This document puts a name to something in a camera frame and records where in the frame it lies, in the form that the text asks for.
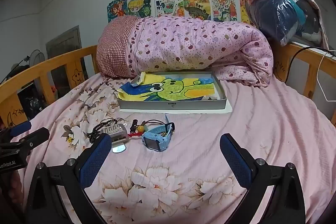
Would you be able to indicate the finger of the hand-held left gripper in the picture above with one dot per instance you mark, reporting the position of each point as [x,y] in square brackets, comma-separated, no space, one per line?
[21,127]
[34,136]

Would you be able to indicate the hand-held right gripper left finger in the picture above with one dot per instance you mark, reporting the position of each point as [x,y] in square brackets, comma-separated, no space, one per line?
[95,158]

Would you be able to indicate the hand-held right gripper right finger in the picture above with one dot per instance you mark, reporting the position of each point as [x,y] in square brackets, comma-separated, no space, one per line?
[236,161]

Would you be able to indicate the grey hair claw clip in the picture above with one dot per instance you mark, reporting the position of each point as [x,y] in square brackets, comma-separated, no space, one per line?
[115,130]

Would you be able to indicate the blue smart watch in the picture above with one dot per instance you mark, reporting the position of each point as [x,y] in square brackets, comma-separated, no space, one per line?
[155,138]

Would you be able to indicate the grey shallow box tray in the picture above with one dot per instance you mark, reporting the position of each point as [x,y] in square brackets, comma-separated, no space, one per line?
[157,106]

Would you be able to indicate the dark bag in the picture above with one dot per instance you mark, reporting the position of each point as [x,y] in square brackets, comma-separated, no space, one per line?
[31,103]

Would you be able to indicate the pink floral bed sheet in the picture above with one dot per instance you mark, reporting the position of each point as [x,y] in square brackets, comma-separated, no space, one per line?
[197,134]

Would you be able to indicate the electric fan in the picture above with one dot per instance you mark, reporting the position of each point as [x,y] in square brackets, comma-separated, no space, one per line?
[36,57]

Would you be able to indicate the grey door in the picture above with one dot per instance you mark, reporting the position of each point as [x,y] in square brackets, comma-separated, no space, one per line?
[65,40]

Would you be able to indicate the green frog crayon drawing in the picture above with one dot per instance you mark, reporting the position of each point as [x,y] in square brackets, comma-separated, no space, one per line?
[170,87]

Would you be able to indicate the red checked pillow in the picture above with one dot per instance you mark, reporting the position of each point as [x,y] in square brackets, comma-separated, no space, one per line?
[113,48]

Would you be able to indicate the white clothes hanger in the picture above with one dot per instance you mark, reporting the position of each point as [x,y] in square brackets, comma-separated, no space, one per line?
[318,74]

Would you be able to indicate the pink polka dot quilt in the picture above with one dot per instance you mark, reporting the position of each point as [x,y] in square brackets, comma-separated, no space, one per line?
[197,43]

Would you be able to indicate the plastic bag of clothes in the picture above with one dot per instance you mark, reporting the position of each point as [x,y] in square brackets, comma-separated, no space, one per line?
[275,16]

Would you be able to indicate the wooden bed rail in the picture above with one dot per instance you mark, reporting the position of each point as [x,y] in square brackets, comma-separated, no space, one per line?
[52,61]

